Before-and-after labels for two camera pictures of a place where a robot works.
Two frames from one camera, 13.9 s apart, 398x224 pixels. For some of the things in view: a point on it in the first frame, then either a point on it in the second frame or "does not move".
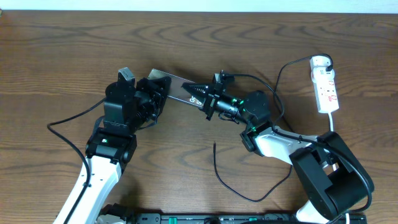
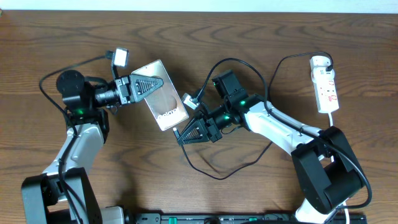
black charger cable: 274,126 -> 330,68
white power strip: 324,88 does not move
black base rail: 236,218 does not move
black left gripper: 158,92 -> 124,90
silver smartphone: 176,92 -> 165,101
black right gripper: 212,96 -> 209,131
